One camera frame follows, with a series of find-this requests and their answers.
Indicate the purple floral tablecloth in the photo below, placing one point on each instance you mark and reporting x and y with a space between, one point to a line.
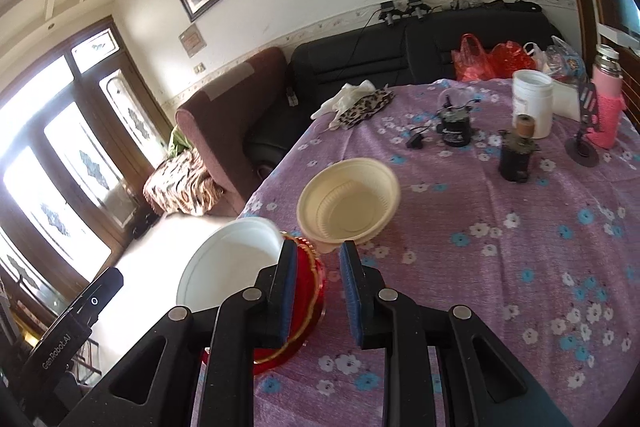
450 257

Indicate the white gloves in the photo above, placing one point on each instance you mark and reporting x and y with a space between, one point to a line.
345 97

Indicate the dark shoes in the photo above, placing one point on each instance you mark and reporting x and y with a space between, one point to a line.
145 227

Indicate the black leather sofa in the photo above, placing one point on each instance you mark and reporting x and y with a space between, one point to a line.
350 57

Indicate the leopard print cloth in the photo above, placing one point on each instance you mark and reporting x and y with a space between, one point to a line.
365 107

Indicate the zebra print stool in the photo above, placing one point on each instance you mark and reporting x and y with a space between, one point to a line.
180 187

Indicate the small wall plaque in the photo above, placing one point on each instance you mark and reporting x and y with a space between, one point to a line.
192 41

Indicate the black round device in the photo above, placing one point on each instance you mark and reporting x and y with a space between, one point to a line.
455 129

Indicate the cream plastic bowl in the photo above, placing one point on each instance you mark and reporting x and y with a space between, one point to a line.
350 207

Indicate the dark cloth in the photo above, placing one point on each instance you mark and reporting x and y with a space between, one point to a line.
500 5

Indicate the black phone stand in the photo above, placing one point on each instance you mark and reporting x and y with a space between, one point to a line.
582 152

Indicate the wall light switch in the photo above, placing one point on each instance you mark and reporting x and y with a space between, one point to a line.
199 68

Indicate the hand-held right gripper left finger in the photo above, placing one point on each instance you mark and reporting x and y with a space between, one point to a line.
289 287

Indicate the clear plastic bag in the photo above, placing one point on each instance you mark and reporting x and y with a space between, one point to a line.
565 59

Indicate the green cloth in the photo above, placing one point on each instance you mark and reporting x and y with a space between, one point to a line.
177 144

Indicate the wooden glazed door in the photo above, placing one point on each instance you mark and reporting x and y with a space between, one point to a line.
100 147

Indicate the white plastic jar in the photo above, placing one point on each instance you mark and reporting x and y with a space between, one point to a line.
532 107

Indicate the small black clip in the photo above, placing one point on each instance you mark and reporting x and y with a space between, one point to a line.
415 139

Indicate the black gadget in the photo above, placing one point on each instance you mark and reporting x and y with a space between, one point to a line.
419 7
391 14

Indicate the brown armchair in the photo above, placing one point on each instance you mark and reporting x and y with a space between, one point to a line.
225 117

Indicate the white plastic bowl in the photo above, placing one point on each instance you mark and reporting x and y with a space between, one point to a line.
225 257

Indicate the red plastic bag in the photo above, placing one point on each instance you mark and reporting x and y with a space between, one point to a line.
470 62
510 59

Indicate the black hand grinder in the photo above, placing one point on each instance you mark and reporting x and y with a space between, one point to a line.
515 157

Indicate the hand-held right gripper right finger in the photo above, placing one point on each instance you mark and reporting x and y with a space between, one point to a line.
350 292

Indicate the red plate with gold rim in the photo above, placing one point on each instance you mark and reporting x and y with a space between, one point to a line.
307 302

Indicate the pink sleeved thermos bottle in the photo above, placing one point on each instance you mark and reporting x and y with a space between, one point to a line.
607 112

